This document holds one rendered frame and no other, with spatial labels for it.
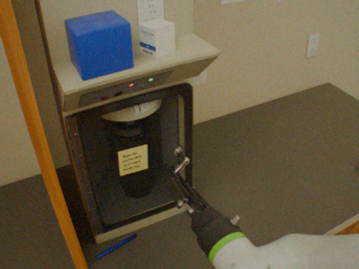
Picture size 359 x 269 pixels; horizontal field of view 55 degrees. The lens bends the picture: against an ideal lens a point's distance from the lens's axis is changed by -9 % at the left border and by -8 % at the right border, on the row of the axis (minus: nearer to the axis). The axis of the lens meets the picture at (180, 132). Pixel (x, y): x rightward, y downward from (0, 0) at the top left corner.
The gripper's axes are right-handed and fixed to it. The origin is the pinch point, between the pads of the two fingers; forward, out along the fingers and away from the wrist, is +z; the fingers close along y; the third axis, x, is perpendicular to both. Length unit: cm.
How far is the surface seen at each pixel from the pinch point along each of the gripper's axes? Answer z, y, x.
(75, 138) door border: 4.1, 27.2, 3.1
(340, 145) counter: 4, -69, -38
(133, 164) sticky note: 4.1, 9.0, 3.1
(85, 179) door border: 4.1, 18.3, 11.8
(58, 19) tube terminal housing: 5.4, 45.1, -16.7
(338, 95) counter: 33, -91, -60
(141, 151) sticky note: 4.1, 9.7, -1.0
